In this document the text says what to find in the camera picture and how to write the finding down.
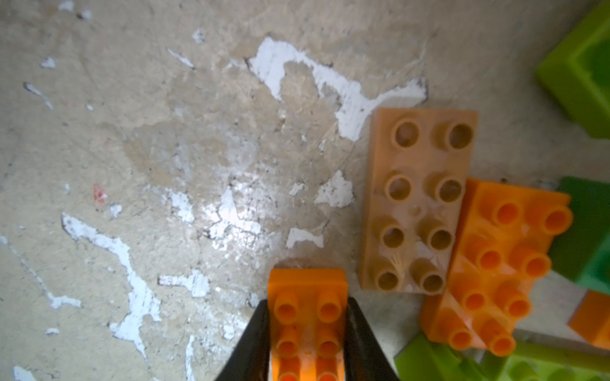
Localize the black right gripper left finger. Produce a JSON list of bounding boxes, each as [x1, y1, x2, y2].
[[216, 299, 271, 381]]

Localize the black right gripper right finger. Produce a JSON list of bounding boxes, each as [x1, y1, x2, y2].
[[344, 297, 400, 381]]

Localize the orange brick front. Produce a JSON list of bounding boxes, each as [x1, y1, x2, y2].
[[267, 268, 348, 380]]

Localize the orange brick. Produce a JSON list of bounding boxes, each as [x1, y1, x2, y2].
[[568, 291, 609, 350], [419, 179, 573, 357], [267, 268, 348, 380]]

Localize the tan brick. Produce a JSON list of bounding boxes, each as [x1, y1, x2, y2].
[[357, 107, 479, 295]]

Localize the small lime brick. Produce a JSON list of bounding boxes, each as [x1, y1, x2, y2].
[[394, 333, 487, 381]]

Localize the orange brick beside green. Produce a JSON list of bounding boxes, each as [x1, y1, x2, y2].
[[568, 291, 609, 350]]

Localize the green square brick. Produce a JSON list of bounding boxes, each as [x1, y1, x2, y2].
[[549, 176, 609, 295]]

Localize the lime brick upside down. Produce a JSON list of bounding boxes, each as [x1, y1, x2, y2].
[[536, 1, 609, 139]]

